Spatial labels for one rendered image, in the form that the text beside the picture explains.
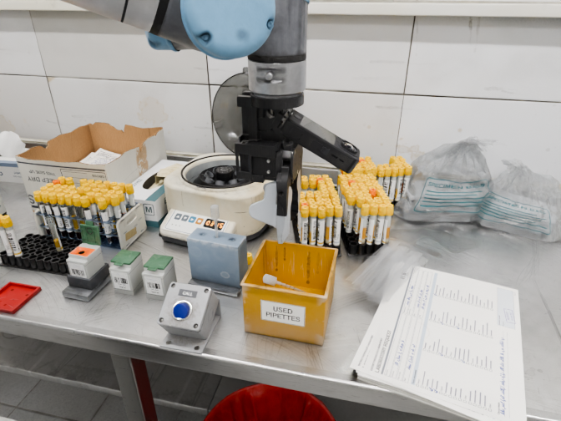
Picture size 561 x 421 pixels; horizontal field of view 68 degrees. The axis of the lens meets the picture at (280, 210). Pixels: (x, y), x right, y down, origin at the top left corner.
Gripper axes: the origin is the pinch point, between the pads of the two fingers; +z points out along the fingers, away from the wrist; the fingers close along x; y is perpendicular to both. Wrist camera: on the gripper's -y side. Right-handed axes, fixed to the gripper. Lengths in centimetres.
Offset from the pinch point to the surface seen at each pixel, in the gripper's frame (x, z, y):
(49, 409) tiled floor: -22, 105, 95
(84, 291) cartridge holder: 5.4, 16.1, 36.7
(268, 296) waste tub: 6.6, 9.0, 1.9
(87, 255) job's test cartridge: 2.8, 9.8, 36.5
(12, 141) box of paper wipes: -40, 8, 93
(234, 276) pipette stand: -2.8, 14.0, 11.0
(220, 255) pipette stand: -3.0, 9.8, 13.3
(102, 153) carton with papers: -45, 11, 67
